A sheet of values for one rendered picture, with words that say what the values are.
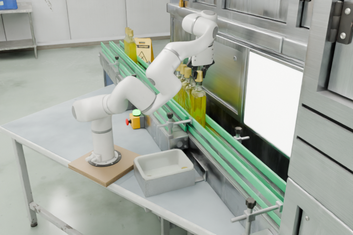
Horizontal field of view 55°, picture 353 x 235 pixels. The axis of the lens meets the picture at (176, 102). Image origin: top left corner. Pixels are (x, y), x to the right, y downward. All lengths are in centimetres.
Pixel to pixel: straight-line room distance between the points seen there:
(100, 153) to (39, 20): 590
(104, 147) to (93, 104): 28
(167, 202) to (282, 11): 84
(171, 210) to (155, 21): 662
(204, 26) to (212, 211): 70
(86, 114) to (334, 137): 99
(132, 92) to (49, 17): 616
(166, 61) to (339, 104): 76
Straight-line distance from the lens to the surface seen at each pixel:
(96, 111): 136
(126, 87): 123
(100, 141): 156
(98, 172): 156
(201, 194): 143
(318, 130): 61
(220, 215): 135
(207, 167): 145
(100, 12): 742
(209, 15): 137
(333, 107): 58
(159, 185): 141
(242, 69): 143
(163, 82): 120
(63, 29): 737
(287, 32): 123
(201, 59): 145
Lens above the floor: 163
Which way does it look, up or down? 23 degrees down
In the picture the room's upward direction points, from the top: straight up
